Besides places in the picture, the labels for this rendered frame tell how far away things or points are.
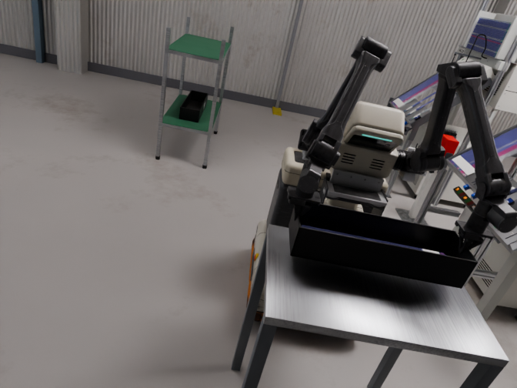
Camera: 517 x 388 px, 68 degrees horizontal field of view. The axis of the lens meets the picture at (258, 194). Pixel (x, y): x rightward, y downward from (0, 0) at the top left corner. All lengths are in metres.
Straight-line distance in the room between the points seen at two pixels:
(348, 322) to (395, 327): 0.14
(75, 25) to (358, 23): 3.55
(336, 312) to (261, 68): 4.61
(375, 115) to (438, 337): 0.81
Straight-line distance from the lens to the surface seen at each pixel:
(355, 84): 1.24
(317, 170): 1.10
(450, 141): 3.40
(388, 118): 1.60
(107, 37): 5.78
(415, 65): 5.91
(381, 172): 1.71
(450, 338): 1.31
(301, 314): 1.13
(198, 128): 3.40
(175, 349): 1.99
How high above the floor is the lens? 1.58
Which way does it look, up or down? 29 degrees down
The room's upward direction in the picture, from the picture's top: 13 degrees clockwise
